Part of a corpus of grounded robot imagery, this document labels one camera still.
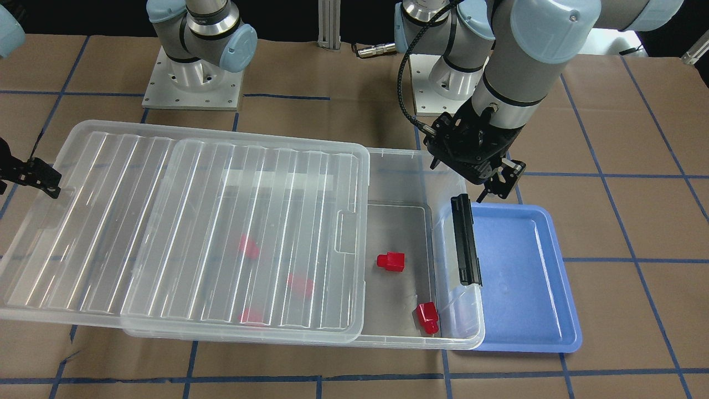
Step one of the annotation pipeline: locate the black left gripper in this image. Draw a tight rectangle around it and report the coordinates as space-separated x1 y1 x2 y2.
424 100 527 203

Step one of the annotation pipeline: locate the red block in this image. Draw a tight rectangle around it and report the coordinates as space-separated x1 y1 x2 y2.
238 234 259 259
376 252 405 273
238 308 265 326
286 273 314 299

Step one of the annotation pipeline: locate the clear plastic box lid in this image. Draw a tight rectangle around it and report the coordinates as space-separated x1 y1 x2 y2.
2 120 370 345

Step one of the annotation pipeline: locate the robot arm at lid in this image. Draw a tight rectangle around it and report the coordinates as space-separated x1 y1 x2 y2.
147 1 526 202

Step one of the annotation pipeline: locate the clear plastic storage box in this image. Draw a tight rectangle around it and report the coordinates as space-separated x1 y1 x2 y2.
120 140 485 349

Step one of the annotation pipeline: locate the blue plastic tray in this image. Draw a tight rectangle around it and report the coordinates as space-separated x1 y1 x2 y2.
471 203 583 354

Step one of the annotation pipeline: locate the red block box corner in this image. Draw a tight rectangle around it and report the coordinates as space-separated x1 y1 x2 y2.
415 301 440 335

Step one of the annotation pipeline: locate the black braided cable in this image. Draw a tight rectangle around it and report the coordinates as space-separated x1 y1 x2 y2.
398 0 460 136

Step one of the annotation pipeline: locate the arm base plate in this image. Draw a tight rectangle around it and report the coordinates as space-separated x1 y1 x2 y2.
142 48 245 111
409 54 482 117

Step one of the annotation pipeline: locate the black box latch handle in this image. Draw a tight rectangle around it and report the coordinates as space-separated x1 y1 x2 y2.
451 193 482 286

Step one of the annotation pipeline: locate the robot arm with cable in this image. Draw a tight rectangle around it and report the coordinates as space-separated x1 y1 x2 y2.
394 0 685 131

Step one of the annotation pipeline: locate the silver cable connector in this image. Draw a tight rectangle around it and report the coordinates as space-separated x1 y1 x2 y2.
351 43 398 59

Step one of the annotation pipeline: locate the aluminium frame post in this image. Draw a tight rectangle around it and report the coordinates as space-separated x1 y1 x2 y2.
316 0 341 51

